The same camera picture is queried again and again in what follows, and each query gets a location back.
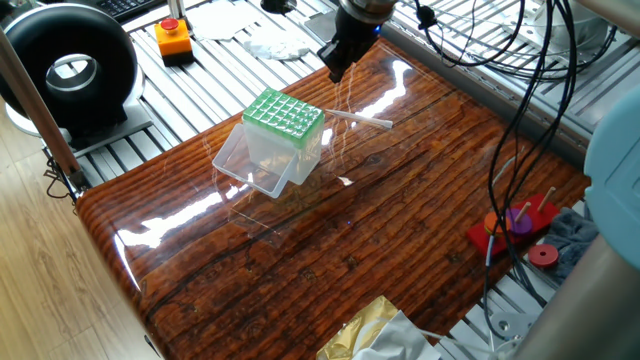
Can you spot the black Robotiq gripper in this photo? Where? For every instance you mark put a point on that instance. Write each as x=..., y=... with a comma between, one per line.
x=357, y=35

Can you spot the large clear pipette tip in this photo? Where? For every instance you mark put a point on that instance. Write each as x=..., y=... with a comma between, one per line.
x=360, y=118

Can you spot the clear pipette box green rack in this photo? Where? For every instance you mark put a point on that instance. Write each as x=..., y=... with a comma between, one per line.
x=282, y=117

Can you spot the silver platform scale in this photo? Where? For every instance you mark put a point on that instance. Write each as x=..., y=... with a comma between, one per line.
x=320, y=25

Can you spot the white crumpled tissue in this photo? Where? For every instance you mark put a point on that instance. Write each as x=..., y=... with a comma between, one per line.
x=275, y=46

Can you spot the black round foot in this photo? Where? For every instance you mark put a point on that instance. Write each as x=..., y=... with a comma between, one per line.
x=277, y=5

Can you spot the white paper sheet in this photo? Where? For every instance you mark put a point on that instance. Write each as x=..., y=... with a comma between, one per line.
x=220, y=20

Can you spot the orange emergency stop button box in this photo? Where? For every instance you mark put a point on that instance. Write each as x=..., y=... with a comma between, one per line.
x=172, y=42

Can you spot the wood grain table mat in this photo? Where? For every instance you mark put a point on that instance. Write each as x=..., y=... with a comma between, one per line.
x=350, y=225

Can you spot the black keyboard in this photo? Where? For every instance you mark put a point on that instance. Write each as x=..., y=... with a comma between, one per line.
x=122, y=7

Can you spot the red peg toy base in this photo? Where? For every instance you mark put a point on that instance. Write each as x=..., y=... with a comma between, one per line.
x=482, y=242

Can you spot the gold tissue pack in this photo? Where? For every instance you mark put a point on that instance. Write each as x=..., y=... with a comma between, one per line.
x=360, y=332

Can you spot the red toy disc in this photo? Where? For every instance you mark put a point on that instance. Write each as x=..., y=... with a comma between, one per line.
x=543, y=256

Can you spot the grey cloth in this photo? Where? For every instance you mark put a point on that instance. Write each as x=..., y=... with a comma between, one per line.
x=570, y=235

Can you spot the brown slanted pole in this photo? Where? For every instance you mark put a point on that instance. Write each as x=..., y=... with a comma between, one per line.
x=32, y=100

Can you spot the silver metal post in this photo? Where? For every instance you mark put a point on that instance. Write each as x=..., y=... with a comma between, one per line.
x=177, y=10

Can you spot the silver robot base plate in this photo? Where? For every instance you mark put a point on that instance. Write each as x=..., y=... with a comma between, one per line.
x=505, y=325

